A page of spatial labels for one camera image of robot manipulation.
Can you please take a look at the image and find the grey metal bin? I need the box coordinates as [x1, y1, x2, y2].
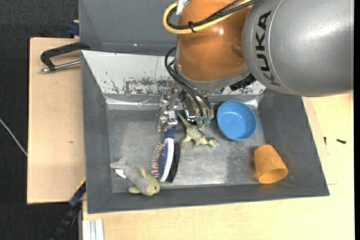
[78, 0, 330, 215]

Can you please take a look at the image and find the pale brown flat board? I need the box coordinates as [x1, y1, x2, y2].
[26, 37, 87, 205]

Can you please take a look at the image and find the blue and white hairbrush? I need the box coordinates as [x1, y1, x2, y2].
[151, 124, 181, 184]

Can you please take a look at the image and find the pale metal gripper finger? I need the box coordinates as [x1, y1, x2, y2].
[156, 113, 169, 133]
[167, 110, 179, 128]

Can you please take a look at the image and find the black cylinder on white bracket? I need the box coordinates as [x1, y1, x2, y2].
[229, 73, 257, 92]

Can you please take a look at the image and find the orange cup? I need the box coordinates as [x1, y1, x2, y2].
[253, 144, 289, 184]

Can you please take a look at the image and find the green toy dinosaur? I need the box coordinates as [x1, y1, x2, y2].
[177, 113, 221, 150]

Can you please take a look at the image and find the grey and green toy fish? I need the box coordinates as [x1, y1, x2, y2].
[109, 156, 162, 197]

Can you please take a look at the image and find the blue bowl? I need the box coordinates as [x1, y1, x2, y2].
[215, 100, 258, 142]

